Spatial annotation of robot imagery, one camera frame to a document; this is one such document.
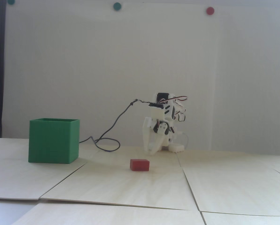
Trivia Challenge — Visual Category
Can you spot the thin black camera cable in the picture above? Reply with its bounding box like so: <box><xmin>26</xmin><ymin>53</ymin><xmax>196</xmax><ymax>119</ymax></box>
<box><xmin>79</xmin><ymin>99</ymin><xmax>152</xmax><ymax>153</ymax></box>

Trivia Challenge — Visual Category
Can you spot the large white paper sheet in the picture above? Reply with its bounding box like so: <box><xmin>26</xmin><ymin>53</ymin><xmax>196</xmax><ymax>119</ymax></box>
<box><xmin>4</xmin><ymin>2</ymin><xmax>219</xmax><ymax>147</ymax></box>

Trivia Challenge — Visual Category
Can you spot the light plywood sheet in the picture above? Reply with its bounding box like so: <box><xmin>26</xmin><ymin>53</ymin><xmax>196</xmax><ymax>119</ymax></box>
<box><xmin>12</xmin><ymin>203</ymin><xmax>207</xmax><ymax>225</ymax></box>
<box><xmin>183</xmin><ymin>168</ymin><xmax>280</xmax><ymax>216</ymax></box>
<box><xmin>0</xmin><ymin>138</ymin><xmax>87</xmax><ymax>201</ymax></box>
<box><xmin>40</xmin><ymin>163</ymin><xmax>199</xmax><ymax>210</ymax></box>
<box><xmin>201</xmin><ymin>211</ymin><xmax>280</xmax><ymax>225</ymax></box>
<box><xmin>176</xmin><ymin>150</ymin><xmax>280</xmax><ymax>175</ymax></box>

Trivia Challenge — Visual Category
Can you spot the red rectangular block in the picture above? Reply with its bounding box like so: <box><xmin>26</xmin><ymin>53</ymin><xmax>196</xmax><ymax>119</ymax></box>
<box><xmin>130</xmin><ymin>159</ymin><xmax>150</xmax><ymax>172</ymax></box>

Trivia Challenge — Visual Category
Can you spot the green open plastic box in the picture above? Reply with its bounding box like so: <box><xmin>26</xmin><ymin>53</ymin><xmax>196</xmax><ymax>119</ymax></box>
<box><xmin>28</xmin><ymin>118</ymin><xmax>80</xmax><ymax>164</ymax></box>

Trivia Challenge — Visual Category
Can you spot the white base power cable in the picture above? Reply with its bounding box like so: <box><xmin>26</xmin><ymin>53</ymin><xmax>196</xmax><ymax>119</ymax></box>
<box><xmin>180</xmin><ymin>131</ymin><xmax>190</xmax><ymax>151</ymax></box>

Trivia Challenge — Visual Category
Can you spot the white robot arm with base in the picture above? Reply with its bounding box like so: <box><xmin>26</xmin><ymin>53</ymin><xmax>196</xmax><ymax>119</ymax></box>
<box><xmin>152</xmin><ymin>92</ymin><xmax>189</xmax><ymax>154</ymax></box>

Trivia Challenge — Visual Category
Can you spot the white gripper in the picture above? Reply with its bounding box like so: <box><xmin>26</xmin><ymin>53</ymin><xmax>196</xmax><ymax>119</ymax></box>
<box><xmin>143</xmin><ymin>108</ymin><xmax>171</xmax><ymax>155</ymax></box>

